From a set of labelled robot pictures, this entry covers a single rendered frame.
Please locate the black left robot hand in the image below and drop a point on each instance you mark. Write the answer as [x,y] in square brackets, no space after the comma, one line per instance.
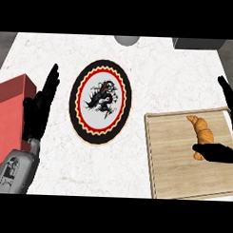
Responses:
[37,111]

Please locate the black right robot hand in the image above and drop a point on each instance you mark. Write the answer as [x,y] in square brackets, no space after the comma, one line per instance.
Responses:
[220,153]

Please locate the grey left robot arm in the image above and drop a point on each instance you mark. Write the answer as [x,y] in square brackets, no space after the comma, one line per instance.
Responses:
[16,168]

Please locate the golden brown croissant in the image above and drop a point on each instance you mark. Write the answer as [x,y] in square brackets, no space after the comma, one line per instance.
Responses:
[203,131]

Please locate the pale wooden tray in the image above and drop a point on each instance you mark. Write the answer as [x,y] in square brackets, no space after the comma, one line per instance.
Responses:
[183,162]

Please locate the plate with dragon print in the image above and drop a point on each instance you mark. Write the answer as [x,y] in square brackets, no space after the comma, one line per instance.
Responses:
[100,102]

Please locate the red box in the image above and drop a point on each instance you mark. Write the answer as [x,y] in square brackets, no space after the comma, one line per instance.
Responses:
[9,117]

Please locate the dark grey appliance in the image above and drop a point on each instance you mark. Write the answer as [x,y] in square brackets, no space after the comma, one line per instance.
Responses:
[198,44]

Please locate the grey round object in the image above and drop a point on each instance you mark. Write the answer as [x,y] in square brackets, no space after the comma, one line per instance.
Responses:
[126,40]

